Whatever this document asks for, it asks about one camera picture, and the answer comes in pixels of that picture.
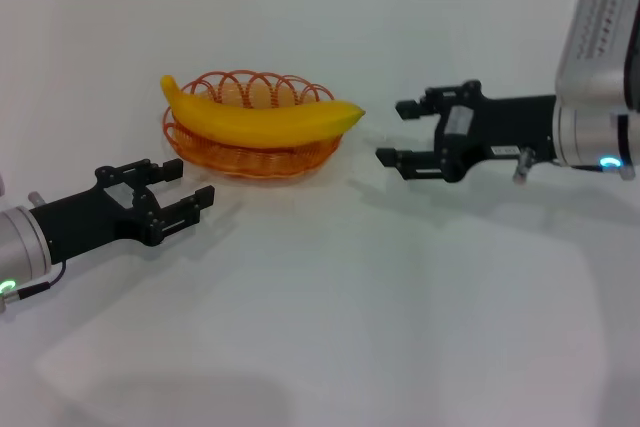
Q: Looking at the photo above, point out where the metal plug with black cable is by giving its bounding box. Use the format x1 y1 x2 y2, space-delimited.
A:
511 145 537 184
0 260 69 316

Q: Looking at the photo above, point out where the orange plastic wire basket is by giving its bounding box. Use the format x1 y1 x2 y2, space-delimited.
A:
162 68 347 180

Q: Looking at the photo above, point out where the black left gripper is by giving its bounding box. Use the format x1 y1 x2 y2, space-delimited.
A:
27 157 217 266

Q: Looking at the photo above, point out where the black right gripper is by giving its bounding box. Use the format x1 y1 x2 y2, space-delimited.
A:
374 78 559 184

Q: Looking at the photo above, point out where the yellow banana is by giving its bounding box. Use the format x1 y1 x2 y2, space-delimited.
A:
159 74 367 150

